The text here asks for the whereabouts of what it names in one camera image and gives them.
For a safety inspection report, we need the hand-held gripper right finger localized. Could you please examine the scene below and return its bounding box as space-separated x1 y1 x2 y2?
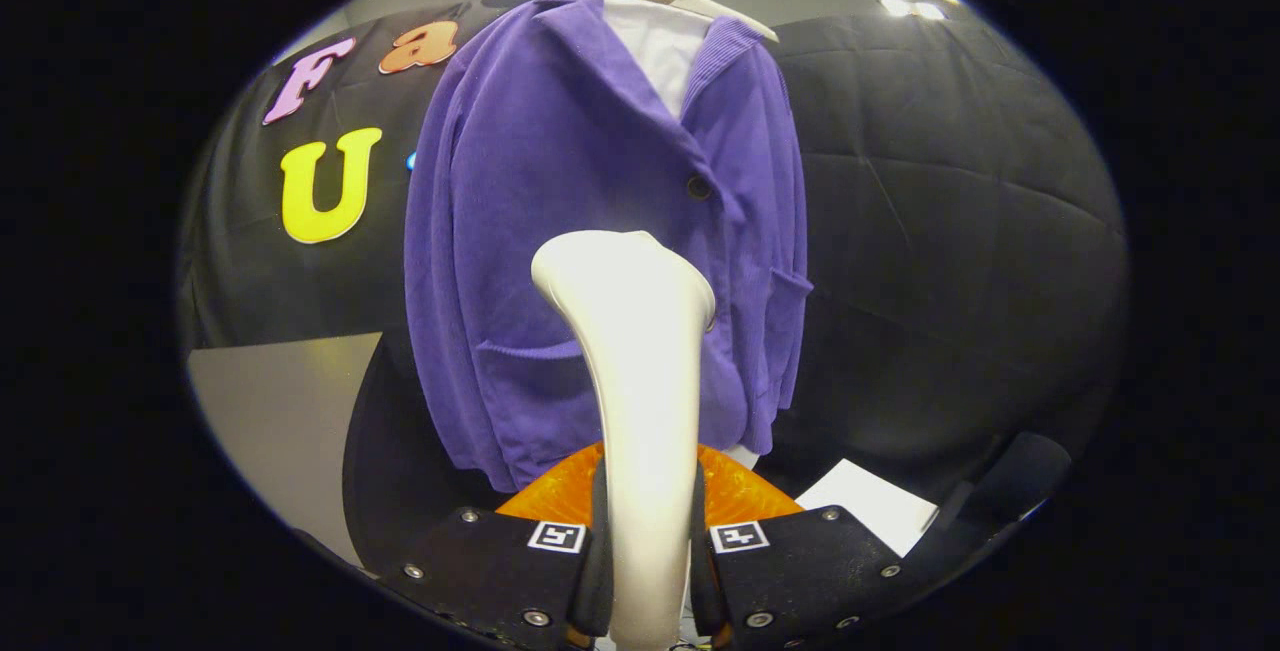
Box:
690 444 933 651

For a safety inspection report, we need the white garment steamer head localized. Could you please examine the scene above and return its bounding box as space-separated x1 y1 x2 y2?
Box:
530 229 717 651

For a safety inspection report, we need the grey cabinet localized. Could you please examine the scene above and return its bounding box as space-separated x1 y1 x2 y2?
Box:
186 331 506 582

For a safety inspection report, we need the black backdrop cloth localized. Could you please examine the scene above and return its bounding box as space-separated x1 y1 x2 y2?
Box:
178 3 1129 502

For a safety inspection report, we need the purple corduroy jacket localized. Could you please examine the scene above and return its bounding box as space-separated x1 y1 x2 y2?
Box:
403 0 814 494

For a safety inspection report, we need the white mannequin torso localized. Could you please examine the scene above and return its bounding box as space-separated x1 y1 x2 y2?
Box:
603 0 761 472

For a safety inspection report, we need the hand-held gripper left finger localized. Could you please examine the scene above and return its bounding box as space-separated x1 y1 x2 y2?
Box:
380 443 614 651

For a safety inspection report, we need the dark rounded object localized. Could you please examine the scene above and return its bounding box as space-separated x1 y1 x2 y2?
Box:
905 431 1073 582

